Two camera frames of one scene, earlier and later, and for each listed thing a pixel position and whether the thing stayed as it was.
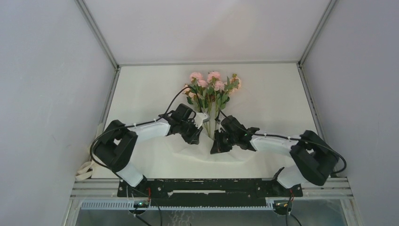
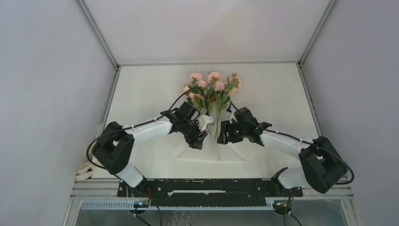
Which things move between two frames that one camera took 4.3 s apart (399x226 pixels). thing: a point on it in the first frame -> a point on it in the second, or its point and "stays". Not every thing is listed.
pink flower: [232, 84] stays
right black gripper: [218, 146] -> [226, 126]
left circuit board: [141, 204] stays
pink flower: [222, 96] stays
